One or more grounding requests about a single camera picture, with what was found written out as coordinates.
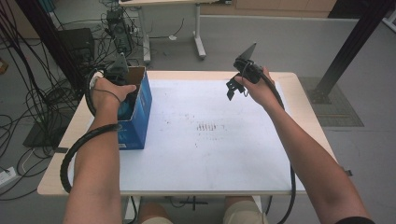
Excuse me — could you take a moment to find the person's right hand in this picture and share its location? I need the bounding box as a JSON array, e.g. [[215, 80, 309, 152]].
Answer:
[[233, 66, 286, 108]]

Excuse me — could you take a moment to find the black electronic device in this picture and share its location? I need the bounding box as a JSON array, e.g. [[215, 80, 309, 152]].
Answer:
[[106, 7, 134, 55]]

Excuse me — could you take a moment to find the white background desk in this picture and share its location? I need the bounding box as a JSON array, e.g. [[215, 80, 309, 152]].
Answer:
[[118, 0, 233, 64]]

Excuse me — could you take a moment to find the tangle of black floor cables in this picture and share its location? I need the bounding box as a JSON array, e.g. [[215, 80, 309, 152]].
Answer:
[[0, 0, 94, 200]]

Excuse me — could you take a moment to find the black metal stand post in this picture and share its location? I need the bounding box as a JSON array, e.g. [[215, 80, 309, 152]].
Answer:
[[15, 0, 78, 78]]

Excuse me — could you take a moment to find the black slanted metal post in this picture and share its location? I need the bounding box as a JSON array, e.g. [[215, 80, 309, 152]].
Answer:
[[307, 0, 396, 105]]

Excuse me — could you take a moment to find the white power strip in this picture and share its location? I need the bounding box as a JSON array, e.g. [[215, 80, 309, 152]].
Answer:
[[0, 166, 17, 189]]

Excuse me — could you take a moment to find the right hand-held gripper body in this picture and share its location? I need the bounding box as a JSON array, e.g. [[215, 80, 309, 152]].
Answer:
[[233, 42, 264, 85]]

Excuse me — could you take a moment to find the person's leg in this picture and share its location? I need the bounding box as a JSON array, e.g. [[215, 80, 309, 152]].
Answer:
[[136, 202, 174, 224], [222, 195, 269, 224]]

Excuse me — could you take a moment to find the black stand base plate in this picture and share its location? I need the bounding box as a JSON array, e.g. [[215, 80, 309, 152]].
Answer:
[[22, 111, 76, 148]]

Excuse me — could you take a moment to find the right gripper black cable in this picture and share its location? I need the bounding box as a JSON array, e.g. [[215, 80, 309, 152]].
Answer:
[[239, 60, 297, 224]]

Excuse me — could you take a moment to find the black box on floor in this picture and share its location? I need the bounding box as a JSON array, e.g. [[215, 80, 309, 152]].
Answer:
[[57, 27, 96, 71]]

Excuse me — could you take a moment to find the person's left leg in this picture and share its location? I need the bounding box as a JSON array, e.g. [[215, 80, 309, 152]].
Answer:
[[136, 202, 174, 224]]

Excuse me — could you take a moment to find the wooden cabinet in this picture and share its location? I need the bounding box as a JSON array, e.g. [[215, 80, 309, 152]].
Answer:
[[199, 0, 337, 18]]

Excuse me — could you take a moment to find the person's left hand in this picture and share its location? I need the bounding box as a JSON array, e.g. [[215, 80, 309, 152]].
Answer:
[[90, 77, 138, 118]]

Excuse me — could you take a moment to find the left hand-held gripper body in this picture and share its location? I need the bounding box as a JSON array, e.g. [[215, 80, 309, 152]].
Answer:
[[104, 51, 132, 87]]

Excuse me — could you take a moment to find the grey floor mat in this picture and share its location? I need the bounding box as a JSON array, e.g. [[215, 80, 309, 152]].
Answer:
[[298, 76, 365, 128]]

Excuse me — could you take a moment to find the person's right black sleeve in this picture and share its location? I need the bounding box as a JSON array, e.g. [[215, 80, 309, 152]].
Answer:
[[334, 216, 376, 224]]

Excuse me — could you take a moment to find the person's right leg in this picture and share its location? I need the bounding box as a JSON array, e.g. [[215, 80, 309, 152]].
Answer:
[[222, 195, 269, 224]]

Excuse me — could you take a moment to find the blue cardboard box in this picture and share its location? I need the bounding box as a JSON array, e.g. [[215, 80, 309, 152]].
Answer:
[[116, 65, 153, 151]]

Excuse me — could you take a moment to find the white table leg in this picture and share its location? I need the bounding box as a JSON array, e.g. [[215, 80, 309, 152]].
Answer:
[[124, 195, 141, 223], [251, 195, 264, 213]]

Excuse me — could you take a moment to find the white table mat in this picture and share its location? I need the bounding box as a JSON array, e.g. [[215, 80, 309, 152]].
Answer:
[[66, 77, 307, 192]]

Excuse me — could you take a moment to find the white wrist strap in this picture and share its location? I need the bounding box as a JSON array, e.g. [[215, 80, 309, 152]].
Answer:
[[89, 70, 105, 90]]

